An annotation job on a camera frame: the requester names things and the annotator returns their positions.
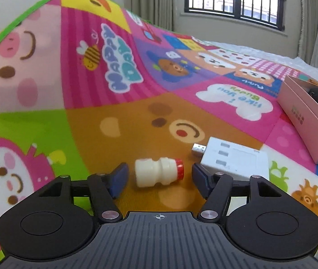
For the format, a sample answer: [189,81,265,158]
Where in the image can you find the pink cardboard box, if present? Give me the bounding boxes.
[277,76,318,164]

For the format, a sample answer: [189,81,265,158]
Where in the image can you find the white yogurt bottle red cap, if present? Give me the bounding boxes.
[135,157,185,188]

